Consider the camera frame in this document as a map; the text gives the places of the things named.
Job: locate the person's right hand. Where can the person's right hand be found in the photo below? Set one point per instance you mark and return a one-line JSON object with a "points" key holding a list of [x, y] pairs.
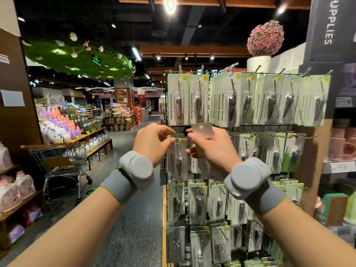
{"points": [[220, 150]]}

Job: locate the person's left hand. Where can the person's left hand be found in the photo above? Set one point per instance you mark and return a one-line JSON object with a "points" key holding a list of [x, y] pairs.
{"points": [[151, 143]]}

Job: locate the white carded nail clipper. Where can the white carded nail clipper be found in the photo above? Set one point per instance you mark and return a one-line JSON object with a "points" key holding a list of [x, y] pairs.
{"points": [[201, 129]]}

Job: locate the rows of hung nail clipper packs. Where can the rows of hung nail clipper packs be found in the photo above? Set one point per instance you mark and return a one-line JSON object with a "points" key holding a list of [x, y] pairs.
{"points": [[233, 100]]}

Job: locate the person's left forearm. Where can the person's left forearm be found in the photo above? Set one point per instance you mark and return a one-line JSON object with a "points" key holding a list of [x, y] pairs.
{"points": [[67, 236]]}

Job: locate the wooden laundry shelf unit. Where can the wooden laundry shelf unit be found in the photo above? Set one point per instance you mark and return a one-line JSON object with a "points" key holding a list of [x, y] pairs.
{"points": [[97, 147]]}

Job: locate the empty silver shopping cart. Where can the empty silver shopping cart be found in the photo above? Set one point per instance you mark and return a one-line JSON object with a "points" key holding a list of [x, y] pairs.
{"points": [[58, 158]]}

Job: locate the grey kitchenware shelf unit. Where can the grey kitchenware shelf unit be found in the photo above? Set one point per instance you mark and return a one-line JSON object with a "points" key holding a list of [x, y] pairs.
{"points": [[339, 166]]}

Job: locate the wooden detergent shelf unit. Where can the wooden detergent shelf unit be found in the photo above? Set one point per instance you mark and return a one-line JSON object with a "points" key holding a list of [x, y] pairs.
{"points": [[19, 211]]}

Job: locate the grey wrist tracker band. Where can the grey wrist tracker band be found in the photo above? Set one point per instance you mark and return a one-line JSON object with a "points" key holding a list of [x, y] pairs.
{"points": [[136, 166], [247, 178]]}

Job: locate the distant goods display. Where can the distant goods display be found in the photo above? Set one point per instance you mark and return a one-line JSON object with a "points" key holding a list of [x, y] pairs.
{"points": [[119, 114]]}

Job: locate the green floor sticker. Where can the green floor sticker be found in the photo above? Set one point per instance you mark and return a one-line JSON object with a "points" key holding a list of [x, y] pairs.
{"points": [[90, 191]]}

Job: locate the row of pastel laundry bottles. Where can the row of pastel laundry bottles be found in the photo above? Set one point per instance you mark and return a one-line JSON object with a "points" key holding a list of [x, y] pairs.
{"points": [[61, 125]]}

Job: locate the green hanging ceiling decor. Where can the green hanging ceiling decor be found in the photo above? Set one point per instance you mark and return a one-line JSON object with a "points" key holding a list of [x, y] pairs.
{"points": [[78, 58]]}

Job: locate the pink ceramic mug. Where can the pink ceramic mug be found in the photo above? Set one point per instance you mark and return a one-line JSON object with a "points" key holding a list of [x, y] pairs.
{"points": [[336, 144]]}

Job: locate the pink flowers in white pot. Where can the pink flowers in white pot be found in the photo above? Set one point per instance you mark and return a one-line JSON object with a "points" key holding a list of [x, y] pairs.
{"points": [[266, 39]]}

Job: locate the teal orange box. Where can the teal orange box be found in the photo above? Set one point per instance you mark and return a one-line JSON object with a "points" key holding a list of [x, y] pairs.
{"points": [[334, 209]]}

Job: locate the wooden pillar panel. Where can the wooden pillar panel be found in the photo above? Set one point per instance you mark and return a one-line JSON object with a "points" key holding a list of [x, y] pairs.
{"points": [[16, 119]]}

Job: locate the round ceiling lamp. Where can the round ceiling lamp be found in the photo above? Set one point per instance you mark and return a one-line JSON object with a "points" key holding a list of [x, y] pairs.
{"points": [[170, 4]]}

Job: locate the green white box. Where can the green white box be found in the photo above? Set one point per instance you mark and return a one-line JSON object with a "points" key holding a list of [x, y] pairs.
{"points": [[351, 208]]}

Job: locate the dark hanging aisle sign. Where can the dark hanging aisle sign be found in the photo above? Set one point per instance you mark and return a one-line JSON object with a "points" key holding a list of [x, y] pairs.
{"points": [[334, 25]]}

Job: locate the wooden post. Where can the wooden post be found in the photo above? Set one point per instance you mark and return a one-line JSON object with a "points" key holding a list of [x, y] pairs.
{"points": [[311, 164]]}

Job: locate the wooden ceiling frame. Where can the wooden ceiling frame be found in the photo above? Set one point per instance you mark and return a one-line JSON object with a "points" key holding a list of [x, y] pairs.
{"points": [[189, 50]]}

